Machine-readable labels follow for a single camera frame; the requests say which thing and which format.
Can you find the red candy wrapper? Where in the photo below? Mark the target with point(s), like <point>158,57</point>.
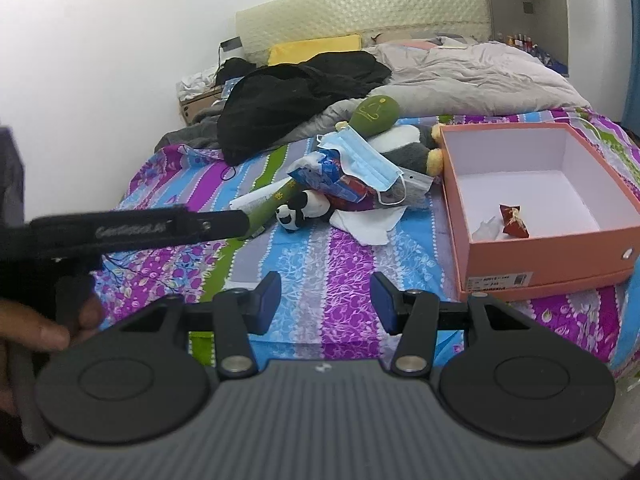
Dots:
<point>514,220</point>

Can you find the yellow pillow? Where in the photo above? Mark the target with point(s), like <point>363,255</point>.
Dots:
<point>310,50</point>

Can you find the clear plastic bag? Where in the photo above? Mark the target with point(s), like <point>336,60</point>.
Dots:
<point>415,185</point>

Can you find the dark grey garment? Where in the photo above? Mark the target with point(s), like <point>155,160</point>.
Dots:
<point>190,135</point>

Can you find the pink pillow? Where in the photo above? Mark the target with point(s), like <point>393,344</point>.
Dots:
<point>410,41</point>

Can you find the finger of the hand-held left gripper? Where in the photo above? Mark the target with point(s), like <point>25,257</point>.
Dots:
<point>222,224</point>

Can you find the white tissue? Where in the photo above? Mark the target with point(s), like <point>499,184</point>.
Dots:
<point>366,225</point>

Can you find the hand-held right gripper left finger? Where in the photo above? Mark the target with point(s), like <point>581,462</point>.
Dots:
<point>270,296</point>

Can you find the row of small bottles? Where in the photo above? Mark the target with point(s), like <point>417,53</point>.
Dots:
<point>520,42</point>

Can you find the black clothing pile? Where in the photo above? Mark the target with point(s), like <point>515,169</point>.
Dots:
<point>280,105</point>

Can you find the blue face mask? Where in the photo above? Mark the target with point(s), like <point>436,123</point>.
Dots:
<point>361,157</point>

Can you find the small panda plush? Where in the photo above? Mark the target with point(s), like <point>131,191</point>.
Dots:
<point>310,205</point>

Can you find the white crumpled cloth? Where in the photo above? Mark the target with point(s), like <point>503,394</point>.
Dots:
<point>197,82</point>

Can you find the grey white penguin plush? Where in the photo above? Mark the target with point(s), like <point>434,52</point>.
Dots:
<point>410,149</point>

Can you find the long green plush toy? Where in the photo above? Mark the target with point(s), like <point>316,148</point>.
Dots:
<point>372,114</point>

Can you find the brown cardboard box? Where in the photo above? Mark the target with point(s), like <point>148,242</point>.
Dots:
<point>200,107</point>

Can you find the person's left hand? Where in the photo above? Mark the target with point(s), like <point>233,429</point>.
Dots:
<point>35,327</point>

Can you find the pink cardboard box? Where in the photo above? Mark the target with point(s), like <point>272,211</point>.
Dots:
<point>530,260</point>

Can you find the blue snack packet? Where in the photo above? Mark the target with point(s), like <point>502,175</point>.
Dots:
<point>320,172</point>

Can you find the small clear wrapper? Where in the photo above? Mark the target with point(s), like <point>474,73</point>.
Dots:
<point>486,229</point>

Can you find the green white tube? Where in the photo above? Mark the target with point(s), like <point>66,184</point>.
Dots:
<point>255,200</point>

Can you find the cream quilted headboard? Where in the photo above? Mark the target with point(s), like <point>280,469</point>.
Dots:
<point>360,7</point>

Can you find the blue curtain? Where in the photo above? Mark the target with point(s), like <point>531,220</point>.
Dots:
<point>631,95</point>

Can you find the grey duvet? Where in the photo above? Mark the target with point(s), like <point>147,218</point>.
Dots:
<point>475,80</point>

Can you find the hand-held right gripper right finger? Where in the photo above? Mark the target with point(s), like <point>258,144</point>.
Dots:
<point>383,300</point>

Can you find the black wall plug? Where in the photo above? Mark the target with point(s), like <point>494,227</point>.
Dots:
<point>231,44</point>

